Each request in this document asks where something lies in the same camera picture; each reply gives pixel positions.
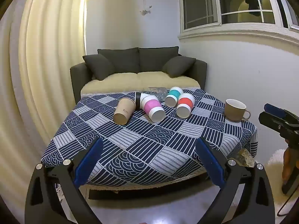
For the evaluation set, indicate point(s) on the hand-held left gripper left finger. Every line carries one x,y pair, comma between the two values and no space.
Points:
90,161

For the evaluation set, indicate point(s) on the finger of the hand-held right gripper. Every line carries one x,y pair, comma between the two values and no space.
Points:
269,120
274,110

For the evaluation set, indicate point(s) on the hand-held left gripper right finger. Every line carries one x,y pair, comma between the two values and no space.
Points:
210,163

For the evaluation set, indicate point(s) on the brown paper cup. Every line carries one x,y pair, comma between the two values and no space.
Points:
123,112

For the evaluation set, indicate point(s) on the red sleeve white cup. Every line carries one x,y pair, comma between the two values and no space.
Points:
185,102

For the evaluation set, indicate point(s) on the teal sleeve white cup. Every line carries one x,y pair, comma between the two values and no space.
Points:
174,94

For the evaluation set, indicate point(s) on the pink sleeve cup black lid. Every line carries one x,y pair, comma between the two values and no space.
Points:
151,107

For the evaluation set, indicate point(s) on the person's right hand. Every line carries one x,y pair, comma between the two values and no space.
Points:
287,163

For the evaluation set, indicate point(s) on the cream lace trim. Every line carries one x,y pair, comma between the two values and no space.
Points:
245,157

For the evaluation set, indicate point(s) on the beige ceramic mug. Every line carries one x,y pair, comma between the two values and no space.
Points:
233,112

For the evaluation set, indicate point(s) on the white fluffy rug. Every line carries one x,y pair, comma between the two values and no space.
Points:
273,179

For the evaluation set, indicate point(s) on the blue white patterned tablecloth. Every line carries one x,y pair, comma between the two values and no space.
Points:
140,144

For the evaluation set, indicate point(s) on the dark grey sofa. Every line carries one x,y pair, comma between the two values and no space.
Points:
77,79

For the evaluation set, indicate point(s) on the clear glass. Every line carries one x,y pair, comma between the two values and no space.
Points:
161,92

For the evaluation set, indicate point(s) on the cream fleece blanket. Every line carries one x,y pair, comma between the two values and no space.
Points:
130,81

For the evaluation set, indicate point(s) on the dark grey throw pillow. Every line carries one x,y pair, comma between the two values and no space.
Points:
99,66
178,66

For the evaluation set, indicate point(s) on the cream curtain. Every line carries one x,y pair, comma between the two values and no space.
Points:
46,63

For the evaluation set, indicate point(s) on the dark grey back cushion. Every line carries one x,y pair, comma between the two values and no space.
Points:
156,58
123,58

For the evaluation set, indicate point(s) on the dark cloth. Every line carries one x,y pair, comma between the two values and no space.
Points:
253,2

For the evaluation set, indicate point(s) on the white framed window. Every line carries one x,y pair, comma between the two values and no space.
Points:
201,2

